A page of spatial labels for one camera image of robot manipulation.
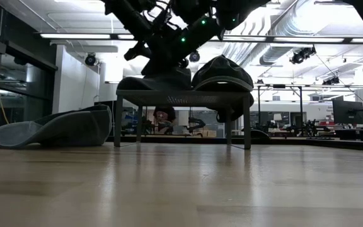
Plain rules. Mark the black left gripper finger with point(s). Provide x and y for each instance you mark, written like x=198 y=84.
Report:
x=139 y=51

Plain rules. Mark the grey cap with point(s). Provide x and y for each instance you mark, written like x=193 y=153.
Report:
x=68 y=129
x=156 y=83

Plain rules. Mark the black cap with white label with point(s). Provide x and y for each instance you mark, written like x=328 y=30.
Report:
x=222 y=69

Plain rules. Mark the black background robot arm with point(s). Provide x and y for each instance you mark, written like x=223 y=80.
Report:
x=197 y=123

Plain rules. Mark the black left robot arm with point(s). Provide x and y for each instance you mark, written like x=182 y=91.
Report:
x=128 y=15

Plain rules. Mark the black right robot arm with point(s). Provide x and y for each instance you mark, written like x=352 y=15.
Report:
x=200 y=31

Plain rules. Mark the black ceiling spotlight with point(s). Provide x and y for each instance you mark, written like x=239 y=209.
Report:
x=90 y=59
x=195 y=57

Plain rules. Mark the grey perforated metal riser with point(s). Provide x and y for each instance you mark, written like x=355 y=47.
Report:
x=137 y=94

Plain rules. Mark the person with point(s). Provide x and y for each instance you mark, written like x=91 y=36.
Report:
x=165 y=115

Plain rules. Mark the cardboard box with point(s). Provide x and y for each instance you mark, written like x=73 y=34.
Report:
x=208 y=133

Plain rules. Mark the black ceiling light cluster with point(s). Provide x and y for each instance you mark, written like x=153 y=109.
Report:
x=301 y=55

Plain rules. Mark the black metal stand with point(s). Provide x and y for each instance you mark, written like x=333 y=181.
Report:
x=301 y=107

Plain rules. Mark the black computer monitor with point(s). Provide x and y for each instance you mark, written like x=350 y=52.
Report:
x=348 y=112

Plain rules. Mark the silver ventilation duct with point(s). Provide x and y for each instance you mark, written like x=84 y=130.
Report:
x=273 y=34

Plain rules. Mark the black aluminium table frame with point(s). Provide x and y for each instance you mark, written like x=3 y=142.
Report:
x=326 y=143

